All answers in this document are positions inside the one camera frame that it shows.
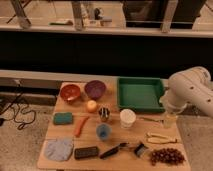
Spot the orange carrot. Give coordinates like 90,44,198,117
74,116,90,137

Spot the yellow apple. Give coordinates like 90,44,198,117
86,100,97,113

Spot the black small brush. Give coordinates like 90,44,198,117
134,143,148,157

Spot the white paper cup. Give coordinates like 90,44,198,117
120,109,136,129

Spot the teal sponge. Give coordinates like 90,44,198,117
53,112,73,125

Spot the black floor cable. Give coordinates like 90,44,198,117
0,79,37,131

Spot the blue cup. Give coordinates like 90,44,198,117
96,124,111,141

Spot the black board eraser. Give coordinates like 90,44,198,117
74,146,99,159

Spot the black handled knife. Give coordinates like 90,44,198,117
99,142,128,159

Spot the orange bowl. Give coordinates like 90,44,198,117
60,84,81,102

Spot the purple bowl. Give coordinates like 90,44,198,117
84,80,106,100

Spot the thin metal spoon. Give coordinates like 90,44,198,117
139,117,163,123

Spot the brown bead cluster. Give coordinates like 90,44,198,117
150,148,185,165

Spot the green plastic tray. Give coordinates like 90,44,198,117
117,77,164,113

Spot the light blue cloth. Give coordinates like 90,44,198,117
44,138,74,162

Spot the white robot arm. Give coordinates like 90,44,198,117
159,66,213,128

